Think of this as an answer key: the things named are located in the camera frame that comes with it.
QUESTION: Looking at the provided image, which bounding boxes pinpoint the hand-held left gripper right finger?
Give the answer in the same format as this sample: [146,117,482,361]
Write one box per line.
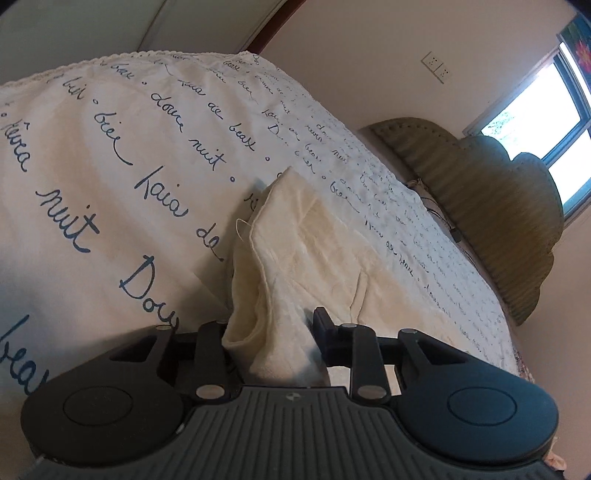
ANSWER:
[312,307,445,408]

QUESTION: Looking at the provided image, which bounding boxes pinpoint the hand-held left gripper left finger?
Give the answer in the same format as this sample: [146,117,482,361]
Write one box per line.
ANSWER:
[108,320,244,403]

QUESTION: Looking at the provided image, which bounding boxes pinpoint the cream pants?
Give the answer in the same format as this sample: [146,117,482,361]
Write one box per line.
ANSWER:
[221,166,385,387]

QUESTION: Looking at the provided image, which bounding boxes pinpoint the striped pillow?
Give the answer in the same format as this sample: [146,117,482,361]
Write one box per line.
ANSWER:
[404,178,437,204]

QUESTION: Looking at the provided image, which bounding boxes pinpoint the white script-printed bedspread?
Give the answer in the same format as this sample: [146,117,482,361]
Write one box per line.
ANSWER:
[0,50,519,408]

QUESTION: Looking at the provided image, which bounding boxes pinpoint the green padded headboard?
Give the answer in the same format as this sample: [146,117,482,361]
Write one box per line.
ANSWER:
[368,117,567,326]

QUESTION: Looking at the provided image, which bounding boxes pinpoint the window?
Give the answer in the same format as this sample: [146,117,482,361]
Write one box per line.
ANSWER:
[463,41,591,228]

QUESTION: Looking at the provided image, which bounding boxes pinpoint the flower-printed glass wardrobe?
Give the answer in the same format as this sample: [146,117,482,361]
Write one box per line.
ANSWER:
[0,0,278,89]

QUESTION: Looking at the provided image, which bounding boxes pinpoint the brown wooden door frame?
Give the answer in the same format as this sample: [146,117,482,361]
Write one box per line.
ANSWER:
[240,0,305,55]

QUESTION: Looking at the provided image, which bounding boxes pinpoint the colourful wall poster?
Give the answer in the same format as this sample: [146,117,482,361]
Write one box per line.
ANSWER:
[558,11,591,88]

